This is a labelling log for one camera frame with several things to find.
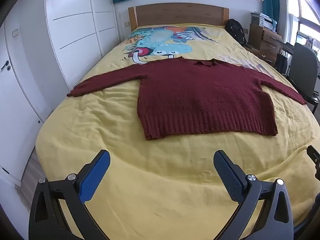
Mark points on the white wardrobe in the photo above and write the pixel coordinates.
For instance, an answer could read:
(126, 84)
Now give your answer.
(75, 30)

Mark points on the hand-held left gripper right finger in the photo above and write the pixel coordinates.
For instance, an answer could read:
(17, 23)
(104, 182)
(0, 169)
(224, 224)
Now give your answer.
(226, 173)

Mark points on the yellow printed blanket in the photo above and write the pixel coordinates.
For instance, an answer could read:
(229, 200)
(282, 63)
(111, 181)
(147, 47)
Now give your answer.
(150, 180)

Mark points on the grey office chair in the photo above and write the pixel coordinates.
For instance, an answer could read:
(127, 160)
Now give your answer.
(301, 65)

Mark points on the black shopping bag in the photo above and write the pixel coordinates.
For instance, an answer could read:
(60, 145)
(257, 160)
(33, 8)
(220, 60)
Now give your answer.
(282, 61)

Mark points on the white printer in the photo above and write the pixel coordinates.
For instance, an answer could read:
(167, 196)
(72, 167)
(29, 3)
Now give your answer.
(265, 20)

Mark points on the white door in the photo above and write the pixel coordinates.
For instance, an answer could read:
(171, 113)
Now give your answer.
(20, 92)

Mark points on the wooden headboard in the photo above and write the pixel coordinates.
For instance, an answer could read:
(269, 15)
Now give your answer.
(175, 13)

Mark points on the black backpack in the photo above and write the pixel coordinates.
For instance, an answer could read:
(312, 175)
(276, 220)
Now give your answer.
(236, 31)

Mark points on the window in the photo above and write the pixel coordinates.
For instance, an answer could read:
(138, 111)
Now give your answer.
(303, 10)

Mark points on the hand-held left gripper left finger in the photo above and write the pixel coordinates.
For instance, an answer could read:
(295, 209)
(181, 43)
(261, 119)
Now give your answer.
(96, 172)

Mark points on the wooden drawer cabinet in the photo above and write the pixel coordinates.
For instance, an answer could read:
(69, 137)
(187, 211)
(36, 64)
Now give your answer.
(267, 42)

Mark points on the maroon knitted sweater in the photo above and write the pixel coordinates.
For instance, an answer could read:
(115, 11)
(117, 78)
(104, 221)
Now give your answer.
(200, 92)

